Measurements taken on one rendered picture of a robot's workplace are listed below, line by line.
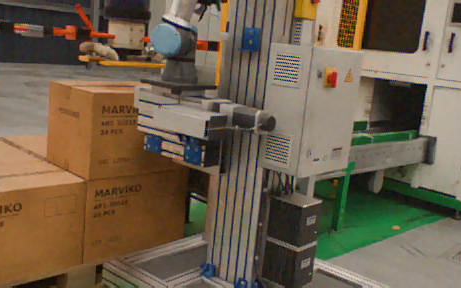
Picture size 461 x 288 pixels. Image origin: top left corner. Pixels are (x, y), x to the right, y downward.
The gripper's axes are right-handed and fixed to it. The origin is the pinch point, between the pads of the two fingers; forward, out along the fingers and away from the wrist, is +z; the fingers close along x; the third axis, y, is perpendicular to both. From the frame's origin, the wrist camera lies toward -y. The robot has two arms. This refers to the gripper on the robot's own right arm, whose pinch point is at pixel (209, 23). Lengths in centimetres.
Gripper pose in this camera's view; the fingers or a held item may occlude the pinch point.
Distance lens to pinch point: 272.3
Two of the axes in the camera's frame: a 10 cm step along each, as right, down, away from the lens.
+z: -1.0, 9.8, 1.9
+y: -7.3, 0.6, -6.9
